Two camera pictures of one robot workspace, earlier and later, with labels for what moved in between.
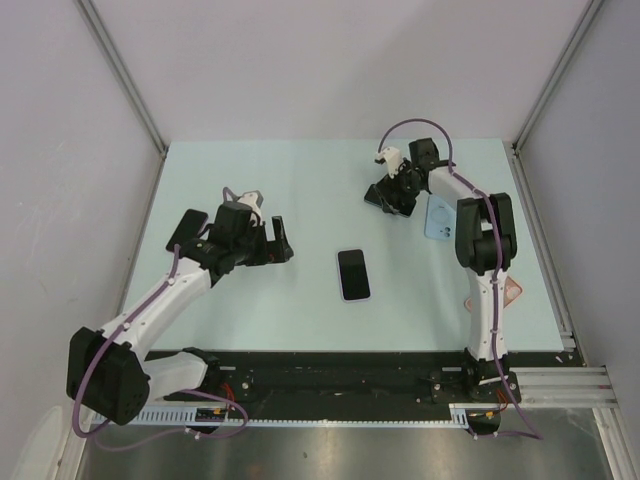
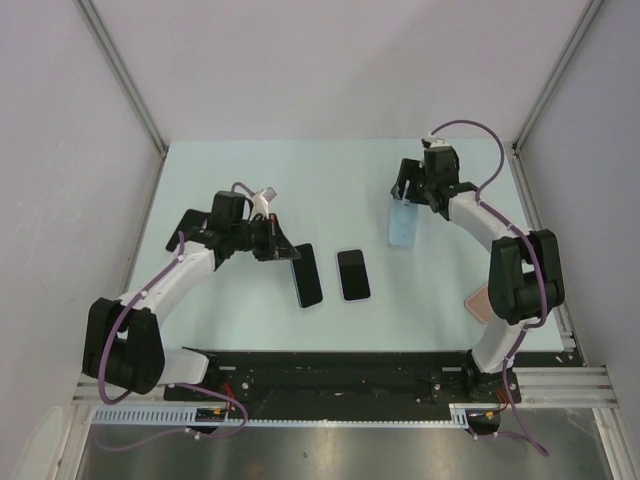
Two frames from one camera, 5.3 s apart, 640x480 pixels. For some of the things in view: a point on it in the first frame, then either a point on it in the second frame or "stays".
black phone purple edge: [189, 228] stays
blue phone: [354, 274] stays
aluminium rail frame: [568, 387] stays
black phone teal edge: [407, 203] -> [306, 276]
